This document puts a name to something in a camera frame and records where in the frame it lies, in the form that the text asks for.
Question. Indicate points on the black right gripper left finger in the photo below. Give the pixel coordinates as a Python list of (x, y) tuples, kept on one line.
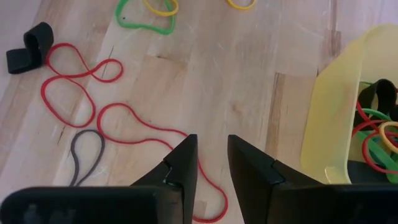
[(174, 202)]

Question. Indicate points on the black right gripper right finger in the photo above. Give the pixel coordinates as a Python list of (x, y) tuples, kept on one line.
[(264, 202)]

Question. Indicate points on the long red rubber band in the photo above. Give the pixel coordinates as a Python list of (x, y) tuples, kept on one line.
[(226, 202)]

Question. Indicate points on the yellow translucent plastic bin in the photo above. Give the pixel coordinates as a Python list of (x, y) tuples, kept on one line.
[(329, 124)]

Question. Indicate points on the wide green rubber band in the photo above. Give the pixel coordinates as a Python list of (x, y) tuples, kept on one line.
[(164, 31), (382, 158)]

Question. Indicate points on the thin green rubber band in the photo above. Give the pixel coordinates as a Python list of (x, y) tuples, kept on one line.
[(373, 111)]

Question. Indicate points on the short wide black rubber band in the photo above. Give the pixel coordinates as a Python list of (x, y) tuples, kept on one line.
[(385, 90)]

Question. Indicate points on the dark gray rubber band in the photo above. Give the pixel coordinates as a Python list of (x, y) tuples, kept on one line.
[(72, 149)]

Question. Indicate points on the long yellow rubber band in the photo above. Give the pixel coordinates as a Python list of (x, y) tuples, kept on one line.
[(161, 14)]

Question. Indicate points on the long wide black rubber band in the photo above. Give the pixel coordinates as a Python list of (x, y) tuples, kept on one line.
[(37, 40)]

